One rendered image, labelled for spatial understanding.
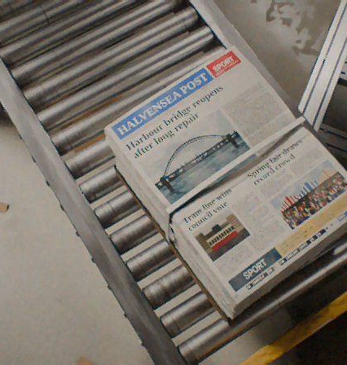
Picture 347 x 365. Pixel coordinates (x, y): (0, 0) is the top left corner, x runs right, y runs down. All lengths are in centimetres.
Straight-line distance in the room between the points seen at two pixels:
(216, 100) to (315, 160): 20
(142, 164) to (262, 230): 22
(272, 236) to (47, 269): 119
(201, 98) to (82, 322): 112
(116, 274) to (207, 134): 34
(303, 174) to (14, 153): 139
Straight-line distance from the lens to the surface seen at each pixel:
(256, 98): 99
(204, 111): 97
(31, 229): 202
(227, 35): 135
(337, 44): 211
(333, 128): 194
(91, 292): 193
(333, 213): 94
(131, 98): 125
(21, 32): 141
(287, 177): 94
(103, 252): 113
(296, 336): 110
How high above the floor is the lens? 189
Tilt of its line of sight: 69 degrees down
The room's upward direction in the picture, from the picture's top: 2 degrees clockwise
